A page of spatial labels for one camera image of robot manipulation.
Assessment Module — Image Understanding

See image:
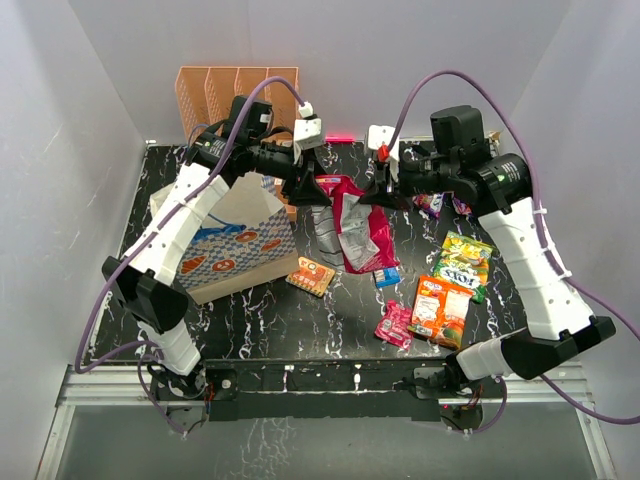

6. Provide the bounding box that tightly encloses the white checkered paper bag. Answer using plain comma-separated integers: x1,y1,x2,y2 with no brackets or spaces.
176,173,299,305

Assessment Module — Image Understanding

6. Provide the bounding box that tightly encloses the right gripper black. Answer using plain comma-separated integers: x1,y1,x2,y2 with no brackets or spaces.
358,151,459,213

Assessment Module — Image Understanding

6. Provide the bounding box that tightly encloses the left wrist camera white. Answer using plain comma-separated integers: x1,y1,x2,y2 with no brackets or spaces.
292,102,325,165

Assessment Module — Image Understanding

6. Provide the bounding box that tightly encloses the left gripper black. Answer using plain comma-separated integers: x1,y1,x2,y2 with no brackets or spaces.
249,140,333,205

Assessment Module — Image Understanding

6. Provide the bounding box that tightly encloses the green Fox's candy bag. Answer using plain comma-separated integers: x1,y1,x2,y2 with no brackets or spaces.
433,231,493,304

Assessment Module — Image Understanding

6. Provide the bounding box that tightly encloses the orange plastic file organizer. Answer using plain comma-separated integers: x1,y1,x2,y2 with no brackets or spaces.
175,65,301,221

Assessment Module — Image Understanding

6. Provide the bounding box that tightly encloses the pink marker strip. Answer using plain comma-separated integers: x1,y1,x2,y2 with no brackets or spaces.
326,134,355,143

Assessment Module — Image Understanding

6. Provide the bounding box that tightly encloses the magenta silver snack bag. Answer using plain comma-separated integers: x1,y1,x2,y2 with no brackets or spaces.
312,175,399,274

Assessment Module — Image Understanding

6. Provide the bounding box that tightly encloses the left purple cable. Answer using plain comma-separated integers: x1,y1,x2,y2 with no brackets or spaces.
74,75,314,436

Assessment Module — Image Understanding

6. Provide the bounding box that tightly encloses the blue Slendy snack bag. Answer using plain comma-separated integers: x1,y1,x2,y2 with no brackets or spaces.
193,224,246,242

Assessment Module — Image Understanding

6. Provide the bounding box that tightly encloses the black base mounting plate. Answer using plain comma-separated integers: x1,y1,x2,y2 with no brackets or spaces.
146,358,500,422

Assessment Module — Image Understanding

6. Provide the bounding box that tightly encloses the blue wafer bar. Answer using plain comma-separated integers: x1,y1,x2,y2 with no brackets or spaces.
373,267,401,288

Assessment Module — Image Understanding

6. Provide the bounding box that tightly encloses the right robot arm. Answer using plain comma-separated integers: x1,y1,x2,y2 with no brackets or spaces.
362,105,616,397

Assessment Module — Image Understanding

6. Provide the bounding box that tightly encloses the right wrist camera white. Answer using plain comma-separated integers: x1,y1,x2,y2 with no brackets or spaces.
364,125,400,182

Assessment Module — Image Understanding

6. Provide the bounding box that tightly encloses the orange cracker pack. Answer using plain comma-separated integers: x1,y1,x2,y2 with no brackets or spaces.
285,257,336,298

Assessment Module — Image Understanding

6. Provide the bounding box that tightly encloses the pink candy pack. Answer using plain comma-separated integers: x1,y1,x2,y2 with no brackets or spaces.
374,300,413,350

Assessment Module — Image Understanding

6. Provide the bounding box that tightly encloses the purple Fox's bag left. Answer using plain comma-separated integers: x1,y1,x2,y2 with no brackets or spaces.
413,193,445,219

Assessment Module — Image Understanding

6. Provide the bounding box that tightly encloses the orange Fox's candy bag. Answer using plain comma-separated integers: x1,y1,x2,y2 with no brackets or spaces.
408,276,473,350

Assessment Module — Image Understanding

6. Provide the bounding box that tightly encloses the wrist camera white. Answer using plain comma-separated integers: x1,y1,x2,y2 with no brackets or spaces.
364,125,400,182
292,102,325,165

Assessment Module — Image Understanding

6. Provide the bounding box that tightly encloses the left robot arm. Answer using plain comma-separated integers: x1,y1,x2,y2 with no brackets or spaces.
103,94,326,399

